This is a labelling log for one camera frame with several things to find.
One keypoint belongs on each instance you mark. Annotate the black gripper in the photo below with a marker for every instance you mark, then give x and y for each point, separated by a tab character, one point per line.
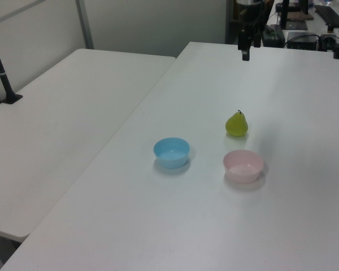
250	17

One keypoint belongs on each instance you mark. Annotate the green pear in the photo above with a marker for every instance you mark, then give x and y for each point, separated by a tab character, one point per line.
236	126

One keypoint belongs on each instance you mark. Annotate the pink plastic bowl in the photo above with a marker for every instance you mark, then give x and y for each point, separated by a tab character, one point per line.
243	166

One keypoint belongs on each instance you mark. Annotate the blue plastic bowl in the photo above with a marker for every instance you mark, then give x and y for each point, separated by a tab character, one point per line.
171	155

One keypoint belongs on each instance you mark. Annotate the green object on dark box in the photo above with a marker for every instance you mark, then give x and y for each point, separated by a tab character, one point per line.
273	30

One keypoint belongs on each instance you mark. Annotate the black stand with flat base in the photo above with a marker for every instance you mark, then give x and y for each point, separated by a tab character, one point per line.
284	17

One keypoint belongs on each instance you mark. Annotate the black electronics box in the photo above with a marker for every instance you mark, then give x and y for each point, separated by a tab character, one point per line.
302	40

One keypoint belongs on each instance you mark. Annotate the brown board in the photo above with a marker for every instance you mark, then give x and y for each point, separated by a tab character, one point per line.
300	15

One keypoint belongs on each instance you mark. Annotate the black keyboard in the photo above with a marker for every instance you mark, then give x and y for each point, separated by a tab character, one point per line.
329	14

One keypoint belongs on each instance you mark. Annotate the white side table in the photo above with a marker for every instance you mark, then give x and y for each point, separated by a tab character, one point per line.
67	127

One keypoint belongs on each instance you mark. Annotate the small black camera device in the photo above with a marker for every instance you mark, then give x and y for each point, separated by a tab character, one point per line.
327	38

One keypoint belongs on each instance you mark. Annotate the grey metal partition post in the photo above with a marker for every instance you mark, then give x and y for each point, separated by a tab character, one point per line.
85	25

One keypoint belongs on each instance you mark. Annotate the black camera pole with base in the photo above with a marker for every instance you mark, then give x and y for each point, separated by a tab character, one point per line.
1	73

